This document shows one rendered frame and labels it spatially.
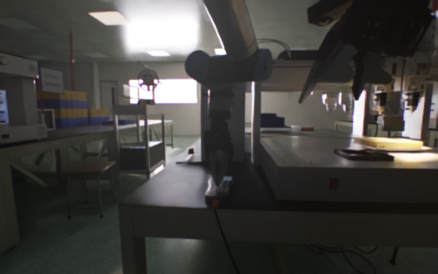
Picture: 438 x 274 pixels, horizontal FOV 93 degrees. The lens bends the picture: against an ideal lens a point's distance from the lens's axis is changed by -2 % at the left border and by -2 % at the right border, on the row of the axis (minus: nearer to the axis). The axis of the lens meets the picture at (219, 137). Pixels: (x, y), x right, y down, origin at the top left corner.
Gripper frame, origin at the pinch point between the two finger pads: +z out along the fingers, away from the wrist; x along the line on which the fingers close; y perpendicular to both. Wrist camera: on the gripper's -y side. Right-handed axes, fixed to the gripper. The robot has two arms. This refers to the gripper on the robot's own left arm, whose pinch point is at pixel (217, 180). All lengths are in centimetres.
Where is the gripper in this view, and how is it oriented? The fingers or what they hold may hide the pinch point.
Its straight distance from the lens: 67.1
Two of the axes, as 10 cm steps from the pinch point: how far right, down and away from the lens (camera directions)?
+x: 9.9, 0.2, -1.4
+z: -0.4, 9.9, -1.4
